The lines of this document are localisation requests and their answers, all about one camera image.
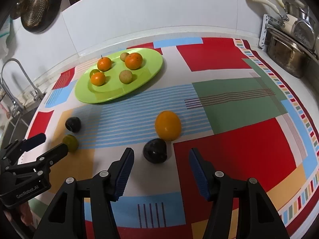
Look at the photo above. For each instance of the stainless steel sink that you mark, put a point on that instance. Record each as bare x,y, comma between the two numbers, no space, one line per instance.
16,128

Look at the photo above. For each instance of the green lime fruit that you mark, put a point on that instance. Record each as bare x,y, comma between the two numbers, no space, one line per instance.
94,71

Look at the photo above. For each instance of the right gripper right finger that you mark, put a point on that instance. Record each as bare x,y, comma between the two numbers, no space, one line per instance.
201,171

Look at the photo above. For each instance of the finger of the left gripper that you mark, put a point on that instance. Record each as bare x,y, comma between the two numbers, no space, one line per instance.
51,157
33,142

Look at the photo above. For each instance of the teal white paper box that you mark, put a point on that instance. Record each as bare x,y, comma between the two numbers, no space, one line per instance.
5,30

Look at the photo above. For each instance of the colourful patchwork table mat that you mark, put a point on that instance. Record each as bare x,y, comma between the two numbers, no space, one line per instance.
242,111

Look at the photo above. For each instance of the green plate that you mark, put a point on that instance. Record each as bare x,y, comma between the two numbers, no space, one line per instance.
113,88

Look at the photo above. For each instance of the large orange with stem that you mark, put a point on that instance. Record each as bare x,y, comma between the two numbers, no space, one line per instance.
104,64

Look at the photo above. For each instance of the dark plum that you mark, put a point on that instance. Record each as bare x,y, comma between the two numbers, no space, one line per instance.
73,124
155,151

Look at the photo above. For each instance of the black frying pan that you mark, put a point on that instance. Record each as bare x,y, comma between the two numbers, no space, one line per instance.
37,15

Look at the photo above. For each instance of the pull-down chrome faucet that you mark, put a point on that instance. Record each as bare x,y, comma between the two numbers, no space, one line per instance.
15,107

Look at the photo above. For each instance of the brown round fruit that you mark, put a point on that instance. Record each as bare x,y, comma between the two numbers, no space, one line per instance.
123,56
126,77

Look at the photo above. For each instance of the small orange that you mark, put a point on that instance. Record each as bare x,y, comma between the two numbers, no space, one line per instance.
98,79

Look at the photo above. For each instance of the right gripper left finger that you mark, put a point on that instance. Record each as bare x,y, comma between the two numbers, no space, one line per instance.
122,172

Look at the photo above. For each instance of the metal dish rack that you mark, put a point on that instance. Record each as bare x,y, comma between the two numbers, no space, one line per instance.
271,24

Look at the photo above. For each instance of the metal skimmer ladle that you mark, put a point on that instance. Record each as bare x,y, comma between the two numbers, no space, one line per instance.
302,28

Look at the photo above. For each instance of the yellow orange fruit right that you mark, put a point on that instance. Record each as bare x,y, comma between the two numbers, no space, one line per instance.
168,126

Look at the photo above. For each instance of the steel cooking pot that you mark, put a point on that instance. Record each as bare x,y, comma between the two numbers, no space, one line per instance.
287,54

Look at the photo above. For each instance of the green fruit with stem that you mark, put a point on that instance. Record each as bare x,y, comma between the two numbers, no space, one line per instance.
71,142

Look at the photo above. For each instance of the cream pan handle lower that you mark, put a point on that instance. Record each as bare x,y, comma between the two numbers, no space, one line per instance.
269,4

